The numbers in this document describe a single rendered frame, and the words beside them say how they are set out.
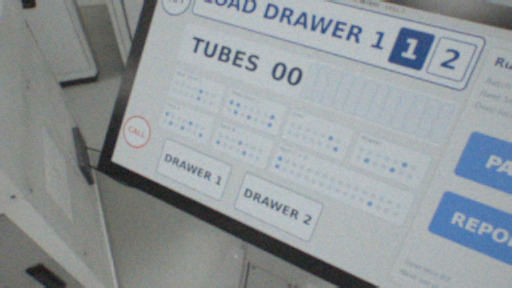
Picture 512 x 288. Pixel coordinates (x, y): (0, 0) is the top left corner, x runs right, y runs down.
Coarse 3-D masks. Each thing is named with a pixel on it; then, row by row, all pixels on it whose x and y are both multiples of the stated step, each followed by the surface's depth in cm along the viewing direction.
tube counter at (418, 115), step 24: (288, 72) 30; (312, 72) 30; (336, 72) 29; (312, 96) 30; (336, 96) 29; (360, 96) 29; (384, 96) 28; (408, 96) 27; (432, 96) 27; (360, 120) 29; (384, 120) 28; (408, 120) 27; (432, 120) 27; (432, 144) 27
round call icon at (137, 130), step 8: (128, 112) 36; (128, 120) 36; (136, 120) 36; (144, 120) 35; (152, 120) 35; (128, 128) 36; (136, 128) 36; (144, 128) 35; (152, 128) 35; (120, 136) 36; (128, 136) 36; (136, 136) 36; (144, 136) 36; (128, 144) 36; (136, 144) 36; (144, 144) 36; (144, 152) 36
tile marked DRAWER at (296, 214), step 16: (256, 176) 32; (240, 192) 32; (256, 192) 32; (272, 192) 31; (288, 192) 31; (240, 208) 32; (256, 208) 32; (272, 208) 31; (288, 208) 31; (304, 208) 30; (320, 208) 30; (272, 224) 31; (288, 224) 31; (304, 224) 31; (304, 240) 31
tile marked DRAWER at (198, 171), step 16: (176, 144) 34; (160, 160) 35; (176, 160) 34; (192, 160) 34; (208, 160) 33; (176, 176) 35; (192, 176) 34; (208, 176) 33; (224, 176) 33; (208, 192) 33; (224, 192) 33
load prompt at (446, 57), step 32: (224, 0) 32; (256, 0) 31; (288, 0) 30; (320, 0) 29; (256, 32) 31; (288, 32) 30; (320, 32) 29; (352, 32) 29; (384, 32) 28; (416, 32) 27; (448, 32) 26; (384, 64) 28; (416, 64) 27; (448, 64) 26
